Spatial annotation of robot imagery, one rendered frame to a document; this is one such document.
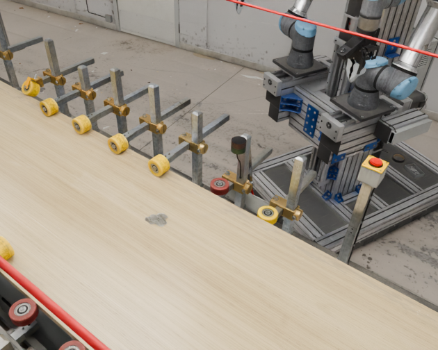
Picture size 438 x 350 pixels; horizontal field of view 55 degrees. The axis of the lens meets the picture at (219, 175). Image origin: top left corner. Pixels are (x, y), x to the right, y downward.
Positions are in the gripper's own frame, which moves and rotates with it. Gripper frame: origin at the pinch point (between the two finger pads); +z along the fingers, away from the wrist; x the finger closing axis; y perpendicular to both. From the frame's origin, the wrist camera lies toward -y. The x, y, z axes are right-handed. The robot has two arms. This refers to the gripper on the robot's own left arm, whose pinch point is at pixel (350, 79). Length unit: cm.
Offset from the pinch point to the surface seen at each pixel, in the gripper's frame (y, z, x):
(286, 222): -31, 53, -13
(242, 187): -41, 46, 7
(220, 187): -52, 41, 7
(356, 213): -21, 32, -36
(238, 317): -77, 42, -47
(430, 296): 62, 132, -44
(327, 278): -43, 42, -49
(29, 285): -124, -43, -78
